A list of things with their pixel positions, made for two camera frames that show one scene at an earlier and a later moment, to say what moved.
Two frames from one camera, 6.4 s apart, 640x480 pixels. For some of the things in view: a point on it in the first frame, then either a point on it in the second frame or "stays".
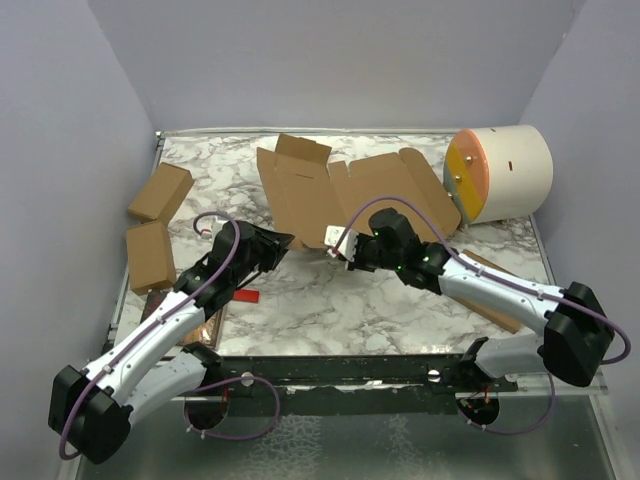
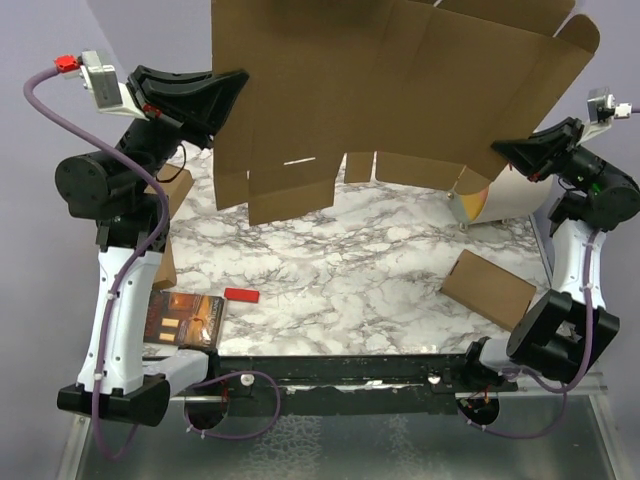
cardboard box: x=162 y=193 stays
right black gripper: x=357 y=263 -> x=545 y=151
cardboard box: x=303 y=195 -> x=422 y=90
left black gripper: x=274 y=245 -> x=191 y=103
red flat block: x=246 y=295 stays
